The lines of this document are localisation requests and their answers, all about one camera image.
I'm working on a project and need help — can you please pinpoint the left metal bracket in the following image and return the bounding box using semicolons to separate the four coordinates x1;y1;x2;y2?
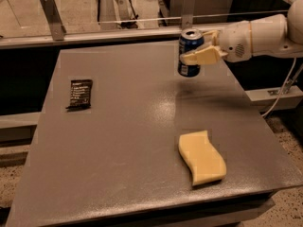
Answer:
40;0;66;41

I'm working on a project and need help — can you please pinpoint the black snack packet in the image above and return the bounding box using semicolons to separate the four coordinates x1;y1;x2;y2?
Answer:
67;79;93;110

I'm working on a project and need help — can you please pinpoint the blue pepsi can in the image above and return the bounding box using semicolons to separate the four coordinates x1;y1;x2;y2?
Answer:
178;28;205;78

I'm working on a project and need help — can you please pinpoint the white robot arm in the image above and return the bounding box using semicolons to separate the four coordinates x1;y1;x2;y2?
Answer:
180;0;303;66

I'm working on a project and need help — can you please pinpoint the white cable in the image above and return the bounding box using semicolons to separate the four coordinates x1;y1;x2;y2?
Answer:
260;57;298;118

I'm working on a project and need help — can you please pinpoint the metal bracket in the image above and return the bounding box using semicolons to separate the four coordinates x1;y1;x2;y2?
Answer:
40;0;66;41
181;0;195;29

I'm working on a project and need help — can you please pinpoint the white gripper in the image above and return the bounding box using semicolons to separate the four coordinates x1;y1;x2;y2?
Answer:
180;21;252;65

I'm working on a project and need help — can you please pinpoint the metal rail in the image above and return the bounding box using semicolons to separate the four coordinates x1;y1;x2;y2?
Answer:
0;26;182;49

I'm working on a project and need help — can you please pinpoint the right metal bracket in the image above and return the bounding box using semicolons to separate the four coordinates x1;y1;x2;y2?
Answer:
181;0;195;29

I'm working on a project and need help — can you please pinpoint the yellow sponge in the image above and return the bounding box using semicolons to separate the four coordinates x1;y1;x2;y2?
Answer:
178;131;226;186

